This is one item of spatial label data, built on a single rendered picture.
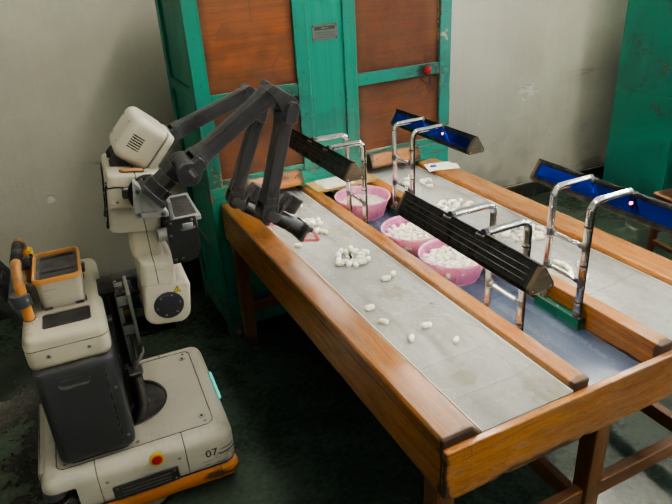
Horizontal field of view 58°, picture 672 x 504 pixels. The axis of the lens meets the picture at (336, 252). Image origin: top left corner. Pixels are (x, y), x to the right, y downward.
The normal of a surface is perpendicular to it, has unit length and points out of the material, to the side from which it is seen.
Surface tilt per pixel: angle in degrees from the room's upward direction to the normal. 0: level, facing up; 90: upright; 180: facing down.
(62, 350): 90
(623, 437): 0
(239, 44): 90
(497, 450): 90
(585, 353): 0
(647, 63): 90
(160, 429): 0
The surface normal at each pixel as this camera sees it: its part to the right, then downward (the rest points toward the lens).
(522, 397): -0.06, -0.90
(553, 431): 0.44, 0.37
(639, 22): -0.92, 0.22
